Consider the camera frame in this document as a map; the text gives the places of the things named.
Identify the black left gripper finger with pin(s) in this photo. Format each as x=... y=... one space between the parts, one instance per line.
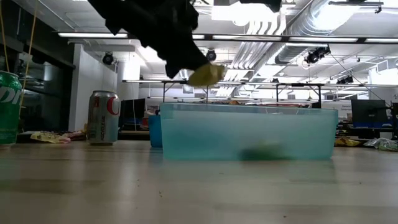
x=180 y=59

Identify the yellow candy pack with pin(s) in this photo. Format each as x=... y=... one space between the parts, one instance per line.
x=206 y=76
x=264 y=152
x=346 y=142
x=49 y=137

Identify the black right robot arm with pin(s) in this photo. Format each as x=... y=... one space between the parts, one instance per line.
x=267 y=3

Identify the pink candy pack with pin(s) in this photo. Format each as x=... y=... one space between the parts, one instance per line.
x=74 y=134

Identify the clear green candy pack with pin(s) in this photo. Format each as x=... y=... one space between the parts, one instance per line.
x=382 y=144

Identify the black ceiling spotlight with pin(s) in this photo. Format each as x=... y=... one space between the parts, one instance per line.
x=212 y=53
x=345 y=80
x=317 y=55
x=108 y=58

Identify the black computer monitor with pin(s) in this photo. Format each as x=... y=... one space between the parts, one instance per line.
x=132 y=109
x=369 y=110

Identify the blue plastic bin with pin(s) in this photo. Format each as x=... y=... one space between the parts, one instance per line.
x=155 y=130

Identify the silver diet cola can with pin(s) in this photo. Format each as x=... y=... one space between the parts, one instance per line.
x=104 y=118

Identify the teal translucent plastic bin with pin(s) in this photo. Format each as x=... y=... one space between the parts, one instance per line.
x=248 y=130

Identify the green soda can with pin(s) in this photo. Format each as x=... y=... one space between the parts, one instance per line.
x=7 y=109

